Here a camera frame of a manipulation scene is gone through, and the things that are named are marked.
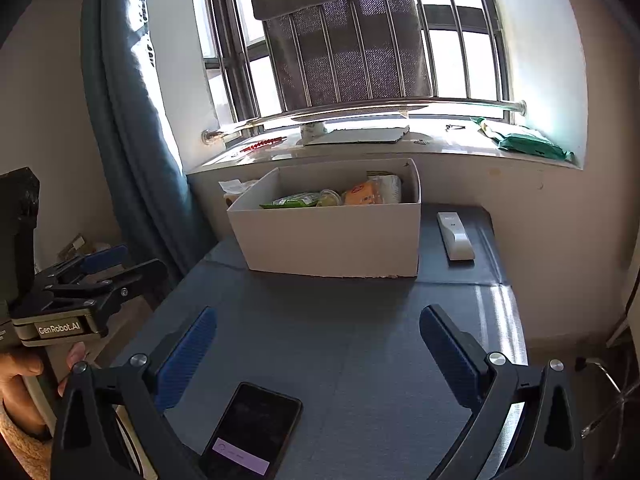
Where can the person's left hand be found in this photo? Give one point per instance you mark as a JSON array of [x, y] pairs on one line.
[[20, 365]]

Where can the teal curtain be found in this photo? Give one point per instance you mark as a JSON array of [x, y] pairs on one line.
[[135, 135]]

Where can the white cardboard box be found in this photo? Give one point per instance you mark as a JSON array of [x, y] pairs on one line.
[[325, 240]]

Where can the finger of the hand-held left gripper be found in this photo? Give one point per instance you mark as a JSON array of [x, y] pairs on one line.
[[145, 272], [102, 259]]

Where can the flat cardboard piece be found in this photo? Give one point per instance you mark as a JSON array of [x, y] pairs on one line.
[[360, 135]]

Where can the brown cardboard box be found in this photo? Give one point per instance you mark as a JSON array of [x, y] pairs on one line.
[[75, 247]]

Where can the orange and white snack packet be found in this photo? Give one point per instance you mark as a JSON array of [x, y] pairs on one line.
[[362, 194]]

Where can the metal window guard bars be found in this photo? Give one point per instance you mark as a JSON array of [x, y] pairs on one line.
[[470, 50]]

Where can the black smartphone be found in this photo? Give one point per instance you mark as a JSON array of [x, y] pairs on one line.
[[250, 430]]

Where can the person's left forearm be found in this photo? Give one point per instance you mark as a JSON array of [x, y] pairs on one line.
[[15, 447]]

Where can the steel window rail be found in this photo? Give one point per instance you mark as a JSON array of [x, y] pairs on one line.
[[400, 106]]

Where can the yellow tissue pack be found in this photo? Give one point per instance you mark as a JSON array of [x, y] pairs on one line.
[[235, 187]]

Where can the metal chair base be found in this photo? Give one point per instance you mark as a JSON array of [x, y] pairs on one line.
[[607, 372]]

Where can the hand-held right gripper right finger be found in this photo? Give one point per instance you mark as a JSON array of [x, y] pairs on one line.
[[450, 355]]

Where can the green plastic bag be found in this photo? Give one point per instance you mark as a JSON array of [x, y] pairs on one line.
[[525, 142]]

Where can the white remote control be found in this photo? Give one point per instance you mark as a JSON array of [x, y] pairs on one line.
[[456, 237]]

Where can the small white object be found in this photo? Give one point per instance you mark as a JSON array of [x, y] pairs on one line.
[[314, 129]]

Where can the grey towel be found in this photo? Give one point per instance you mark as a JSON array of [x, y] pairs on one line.
[[350, 50]]

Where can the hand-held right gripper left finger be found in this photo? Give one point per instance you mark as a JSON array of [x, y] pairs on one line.
[[187, 355]]

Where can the green snack packet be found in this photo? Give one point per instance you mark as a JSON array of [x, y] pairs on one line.
[[290, 202]]

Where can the clear jelly cup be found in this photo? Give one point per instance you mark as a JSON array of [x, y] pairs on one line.
[[331, 198]]

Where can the small dark object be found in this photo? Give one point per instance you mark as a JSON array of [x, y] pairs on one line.
[[455, 127]]

